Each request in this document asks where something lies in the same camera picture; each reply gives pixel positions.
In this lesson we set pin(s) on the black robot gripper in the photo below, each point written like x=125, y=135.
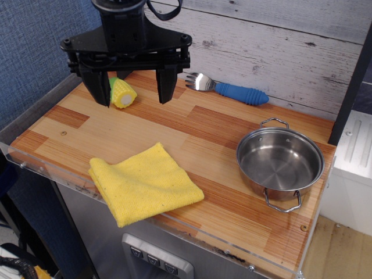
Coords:
x=127, y=40

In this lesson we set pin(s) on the small stainless steel pot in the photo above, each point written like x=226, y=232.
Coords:
x=279, y=164

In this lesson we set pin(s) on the yellow green toy corn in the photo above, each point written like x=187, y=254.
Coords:
x=122, y=95

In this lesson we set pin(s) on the folded yellow cloth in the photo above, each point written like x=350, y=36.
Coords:
x=144, y=185

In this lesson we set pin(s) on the silver control panel with buttons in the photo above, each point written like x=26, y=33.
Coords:
x=146, y=260

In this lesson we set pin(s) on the black and yellow object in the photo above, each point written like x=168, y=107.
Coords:
x=17, y=263

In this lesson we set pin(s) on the white grooved side cabinet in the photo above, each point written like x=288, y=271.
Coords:
x=347, y=196

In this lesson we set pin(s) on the blue handled metal spork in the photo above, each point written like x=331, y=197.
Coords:
x=249, y=96

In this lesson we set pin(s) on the black vertical post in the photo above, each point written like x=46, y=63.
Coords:
x=351, y=93

